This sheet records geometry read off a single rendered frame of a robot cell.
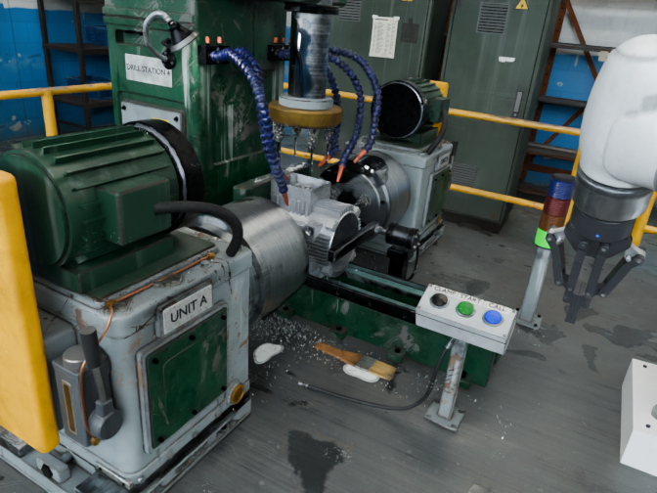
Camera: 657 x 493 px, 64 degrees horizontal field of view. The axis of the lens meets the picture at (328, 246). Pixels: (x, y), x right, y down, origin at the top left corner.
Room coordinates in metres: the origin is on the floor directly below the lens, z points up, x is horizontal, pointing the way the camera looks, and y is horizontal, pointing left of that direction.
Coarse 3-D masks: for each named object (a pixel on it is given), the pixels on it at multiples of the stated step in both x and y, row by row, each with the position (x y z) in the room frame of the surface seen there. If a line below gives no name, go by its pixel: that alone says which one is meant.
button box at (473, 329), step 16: (432, 288) 0.90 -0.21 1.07; (432, 304) 0.86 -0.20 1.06; (448, 304) 0.85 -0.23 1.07; (480, 304) 0.85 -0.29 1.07; (496, 304) 0.85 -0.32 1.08; (416, 320) 0.86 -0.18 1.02; (432, 320) 0.84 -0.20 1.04; (448, 320) 0.82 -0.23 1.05; (464, 320) 0.82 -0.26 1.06; (480, 320) 0.82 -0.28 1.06; (512, 320) 0.81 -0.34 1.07; (464, 336) 0.82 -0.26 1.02; (480, 336) 0.80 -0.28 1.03; (496, 336) 0.78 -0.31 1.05; (496, 352) 0.80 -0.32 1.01
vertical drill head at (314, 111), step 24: (312, 24) 1.24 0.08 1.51; (312, 48) 1.24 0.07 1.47; (288, 72) 1.28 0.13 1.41; (312, 72) 1.24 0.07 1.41; (288, 96) 1.26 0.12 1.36; (312, 96) 1.25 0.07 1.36; (288, 120) 1.20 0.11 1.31; (312, 120) 1.20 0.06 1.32; (336, 120) 1.24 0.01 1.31; (312, 144) 1.22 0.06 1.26
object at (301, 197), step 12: (288, 180) 1.34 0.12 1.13; (300, 180) 1.34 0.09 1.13; (312, 180) 1.33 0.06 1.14; (324, 180) 1.31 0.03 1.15; (276, 192) 1.26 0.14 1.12; (288, 192) 1.25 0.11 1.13; (300, 192) 1.23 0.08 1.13; (312, 192) 1.22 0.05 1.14; (324, 192) 1.27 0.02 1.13; (300, 204) 1.23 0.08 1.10; (312, 204) 1.22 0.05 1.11
